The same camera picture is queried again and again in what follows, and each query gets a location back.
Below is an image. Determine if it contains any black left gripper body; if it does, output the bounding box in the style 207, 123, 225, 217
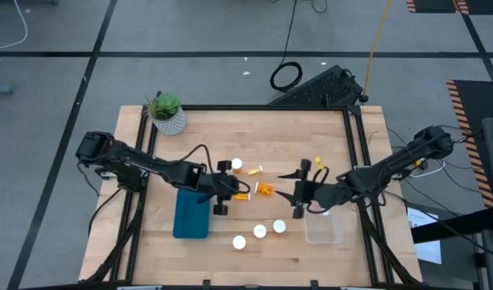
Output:
200, 159, 242, 217

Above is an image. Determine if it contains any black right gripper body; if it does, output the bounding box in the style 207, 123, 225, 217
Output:
292, 158, 347, 220

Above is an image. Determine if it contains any clear plastic bin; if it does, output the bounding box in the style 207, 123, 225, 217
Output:
304, 201, 345, 245

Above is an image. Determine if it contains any blue plastic bin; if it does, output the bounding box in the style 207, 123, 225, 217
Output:
172, 188, 212, 239

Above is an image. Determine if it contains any black perforated computer tower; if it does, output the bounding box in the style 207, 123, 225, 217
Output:
267, 64, 364, 108

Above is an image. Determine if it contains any potted succulent plant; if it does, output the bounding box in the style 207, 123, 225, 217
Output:
147, 91, 188, 137

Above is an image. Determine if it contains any white paper sheet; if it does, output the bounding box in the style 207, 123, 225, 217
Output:
407, 207, 443, 266

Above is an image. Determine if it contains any black metal beam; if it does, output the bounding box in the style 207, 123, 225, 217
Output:
410, 207, 493, 245

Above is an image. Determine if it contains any black mat striped edge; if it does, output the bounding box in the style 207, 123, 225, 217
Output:
406, 0, 493, 16
446, 79, 493, 209

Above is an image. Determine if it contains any black table frame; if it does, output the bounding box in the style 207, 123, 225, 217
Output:
79, 104, 423, 289

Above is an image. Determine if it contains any black hanging cable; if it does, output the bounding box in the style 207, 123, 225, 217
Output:
269, 0, 304, 93

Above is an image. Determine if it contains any white arm base cable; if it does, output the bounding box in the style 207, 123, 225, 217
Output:
409, 159, 447, 179

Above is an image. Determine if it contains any yellow hanging cable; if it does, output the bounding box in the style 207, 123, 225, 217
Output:
362, 0, 394, 100

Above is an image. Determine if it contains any white floor cable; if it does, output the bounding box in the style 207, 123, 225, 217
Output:
0, 0, 29, 52

